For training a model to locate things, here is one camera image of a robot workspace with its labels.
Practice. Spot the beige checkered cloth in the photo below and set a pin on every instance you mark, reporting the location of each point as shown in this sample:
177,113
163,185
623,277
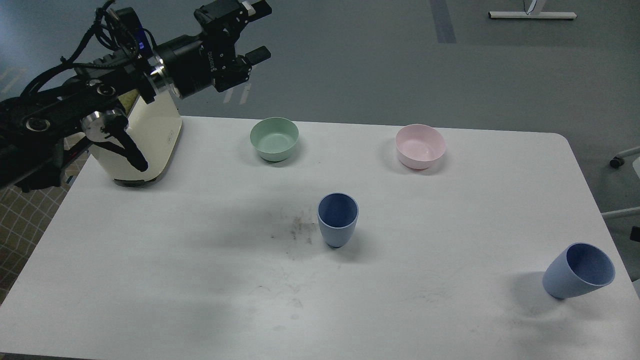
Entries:
24,217

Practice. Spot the white desk foot bar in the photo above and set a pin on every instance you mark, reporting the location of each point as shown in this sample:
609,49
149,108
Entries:
546,15

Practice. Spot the pink bowl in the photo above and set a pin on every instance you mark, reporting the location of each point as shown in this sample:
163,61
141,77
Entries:
419,146

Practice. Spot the light blue cup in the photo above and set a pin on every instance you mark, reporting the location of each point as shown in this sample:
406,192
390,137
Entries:
581,268
337,215

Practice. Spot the cream toaster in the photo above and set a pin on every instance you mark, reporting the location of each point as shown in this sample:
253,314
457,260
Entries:
155,129

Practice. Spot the green bowl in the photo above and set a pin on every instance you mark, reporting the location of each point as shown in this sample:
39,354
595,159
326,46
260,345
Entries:
275,139

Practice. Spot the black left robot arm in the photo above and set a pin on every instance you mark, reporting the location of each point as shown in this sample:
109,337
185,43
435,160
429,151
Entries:
75,105

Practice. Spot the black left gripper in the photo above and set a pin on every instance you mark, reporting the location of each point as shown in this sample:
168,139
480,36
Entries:
194,63

